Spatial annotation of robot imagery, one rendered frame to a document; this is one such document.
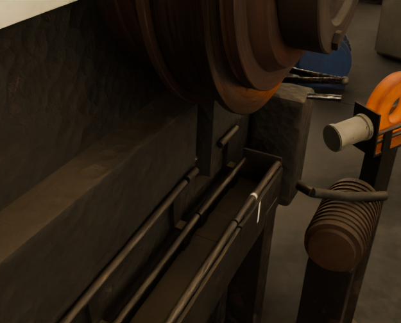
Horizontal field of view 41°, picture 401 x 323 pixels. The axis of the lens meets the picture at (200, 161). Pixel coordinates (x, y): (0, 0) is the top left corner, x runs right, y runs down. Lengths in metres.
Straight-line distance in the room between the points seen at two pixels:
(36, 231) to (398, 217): 1.74
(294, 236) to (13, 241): 1.49
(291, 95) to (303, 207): 1.12
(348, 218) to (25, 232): 0.77
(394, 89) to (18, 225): 0.87
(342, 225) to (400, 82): 0.32
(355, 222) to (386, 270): 0.75
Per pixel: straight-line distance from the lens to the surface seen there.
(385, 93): 1.20
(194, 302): 0.72
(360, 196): 1.19
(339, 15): 0.74
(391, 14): 3.59
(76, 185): 0.61
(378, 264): 1.92
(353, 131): 1.17
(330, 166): 2.38
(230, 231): 0.80
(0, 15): 0.50
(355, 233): 1.16
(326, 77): 0.85
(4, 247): 0.55
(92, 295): 0.67
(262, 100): 0.76
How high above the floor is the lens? 1.21
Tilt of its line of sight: 32 degrees down
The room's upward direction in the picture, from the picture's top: 2 degrees clockwise
